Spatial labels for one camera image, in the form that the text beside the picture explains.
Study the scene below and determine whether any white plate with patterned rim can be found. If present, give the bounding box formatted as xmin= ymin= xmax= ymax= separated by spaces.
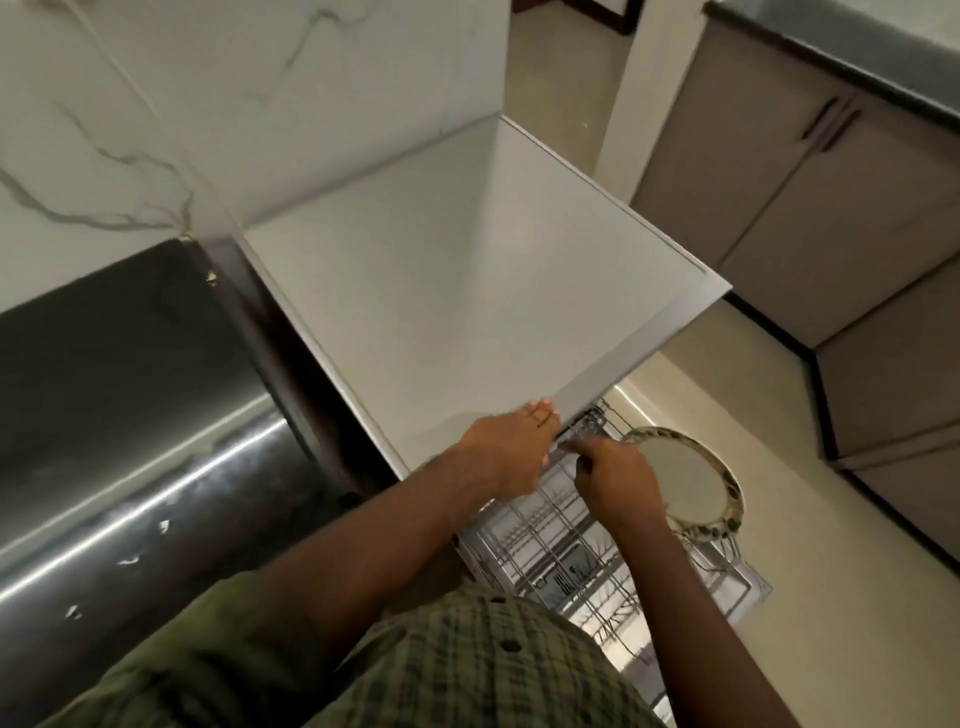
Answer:
xmin=621 ymin=426 xmax=745 ymax=543

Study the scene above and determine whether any beige kitchen cabinet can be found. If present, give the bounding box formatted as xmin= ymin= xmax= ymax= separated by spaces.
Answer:
xmin=632 ymin=15 xmax=960 ymax=351
xmin=813 ymin=253 xmax=960 ymax=565

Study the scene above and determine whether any steel wire dish rack drawer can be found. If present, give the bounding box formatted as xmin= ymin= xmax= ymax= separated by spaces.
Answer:
xmin=453 ymin=399 xmax=774 ymax=710

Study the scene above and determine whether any dark grey stone countertop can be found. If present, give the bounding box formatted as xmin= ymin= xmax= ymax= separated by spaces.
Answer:
xmin=705 ymin=0 xmax=960 ymax=138

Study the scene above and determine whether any person's right forearm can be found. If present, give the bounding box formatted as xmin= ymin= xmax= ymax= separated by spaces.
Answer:
xmin=609 ymin=511 xmax=742 ymax=728

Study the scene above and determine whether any person's left hand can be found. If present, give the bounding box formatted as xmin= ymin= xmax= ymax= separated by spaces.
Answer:
xmin=456 ymin=399 xmax=564 ymax=502

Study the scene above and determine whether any green checked shirt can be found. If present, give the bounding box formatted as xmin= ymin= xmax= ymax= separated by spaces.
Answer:
xmin=37 ymin=573 xmax=669 ymax=728

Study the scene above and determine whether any person's right hand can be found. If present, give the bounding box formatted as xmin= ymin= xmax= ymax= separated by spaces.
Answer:
xmin=556 ymin=436 xmax=670 ymax=532

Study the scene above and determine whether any dark wooden door frame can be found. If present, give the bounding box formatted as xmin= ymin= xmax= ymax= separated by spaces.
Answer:
xmin=512 ymin=0 xmax=647 ymax=36

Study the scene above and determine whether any grey drawer front panel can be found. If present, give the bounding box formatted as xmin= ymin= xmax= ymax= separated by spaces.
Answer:
xmin=238 ymin=114 xmax=734 ymax=483

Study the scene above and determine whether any person's left forearm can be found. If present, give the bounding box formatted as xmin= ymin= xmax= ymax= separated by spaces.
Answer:
xmin=247 ymin=441 xmax=498 ymax=676

